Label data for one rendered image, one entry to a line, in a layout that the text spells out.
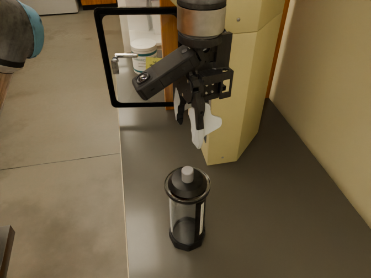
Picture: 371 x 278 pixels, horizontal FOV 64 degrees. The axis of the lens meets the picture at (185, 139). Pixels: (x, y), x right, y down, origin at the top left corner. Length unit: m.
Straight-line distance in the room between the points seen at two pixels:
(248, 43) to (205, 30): 0.38
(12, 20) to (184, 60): 0.40
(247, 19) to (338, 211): 0.63
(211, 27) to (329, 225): 0.71
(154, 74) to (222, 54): 0.12
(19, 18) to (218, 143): 0.65
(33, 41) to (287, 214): 0.82
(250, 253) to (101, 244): 1.30
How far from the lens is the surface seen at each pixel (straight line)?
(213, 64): 0.52
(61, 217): 2.22
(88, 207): 2.21
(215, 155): 1.03
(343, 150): 1.11
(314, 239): 0.95
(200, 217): 0.75
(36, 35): 0.77
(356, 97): 1.03
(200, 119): 0.51
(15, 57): 0.77
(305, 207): 1.01
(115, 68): 1.16
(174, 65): 0.48
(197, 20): 0.46
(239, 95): 0.90
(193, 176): 0.68
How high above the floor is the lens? 1.70
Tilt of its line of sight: 41 degrees down
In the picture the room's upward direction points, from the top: straight up
